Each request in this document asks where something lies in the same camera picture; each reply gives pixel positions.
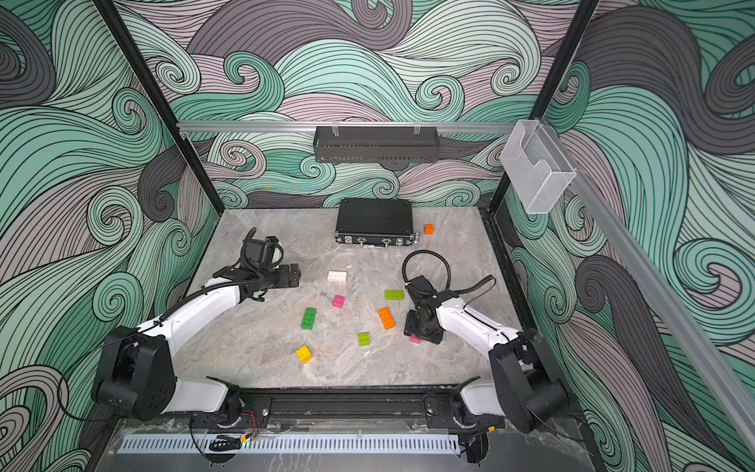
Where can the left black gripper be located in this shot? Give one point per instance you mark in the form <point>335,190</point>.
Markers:
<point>285,281</point>

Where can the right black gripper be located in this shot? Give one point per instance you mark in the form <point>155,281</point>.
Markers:
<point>410,326</point>

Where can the orange long lego brick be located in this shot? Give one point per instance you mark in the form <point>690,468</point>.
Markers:
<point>386,318</point>

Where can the lime green long lego brick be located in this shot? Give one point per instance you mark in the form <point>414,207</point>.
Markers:
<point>394,295</point>

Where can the white lego brick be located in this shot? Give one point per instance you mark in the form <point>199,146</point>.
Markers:
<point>337,276</point>

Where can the yellow lego brick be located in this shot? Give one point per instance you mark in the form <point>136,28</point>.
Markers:
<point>304,355</point>

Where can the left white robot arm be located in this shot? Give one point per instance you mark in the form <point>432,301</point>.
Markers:
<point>135,376</point>

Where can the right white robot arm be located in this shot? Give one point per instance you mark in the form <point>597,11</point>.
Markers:
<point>527,387</point>

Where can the lime green small lego brick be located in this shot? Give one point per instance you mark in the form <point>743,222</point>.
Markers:
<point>364,339</point>

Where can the dark green long lego brick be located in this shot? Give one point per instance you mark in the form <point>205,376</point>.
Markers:
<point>308,319</point>

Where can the black case on table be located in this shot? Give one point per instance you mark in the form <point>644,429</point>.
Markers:
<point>375,223</point>

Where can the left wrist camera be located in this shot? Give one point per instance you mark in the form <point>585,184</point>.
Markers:
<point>261,253</point>

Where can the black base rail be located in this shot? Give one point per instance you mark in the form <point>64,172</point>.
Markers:
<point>435,406</point>

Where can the black wall-mounted tray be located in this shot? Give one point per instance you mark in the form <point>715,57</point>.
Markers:
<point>387,146</point>

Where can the aluminium wall rail back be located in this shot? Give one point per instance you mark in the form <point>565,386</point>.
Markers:
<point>270,126</point>

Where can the aluminium wall rail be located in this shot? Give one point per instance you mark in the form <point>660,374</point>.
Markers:
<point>270,126</point>
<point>715,372</point>

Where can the clear plastic wall bin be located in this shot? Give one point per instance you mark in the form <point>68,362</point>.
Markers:
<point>537,165</point>

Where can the white slotted cable duct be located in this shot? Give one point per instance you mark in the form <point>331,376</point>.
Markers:
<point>296,444</point>

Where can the aluminium wall rail right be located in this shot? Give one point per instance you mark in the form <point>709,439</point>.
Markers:
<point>715,372</point>

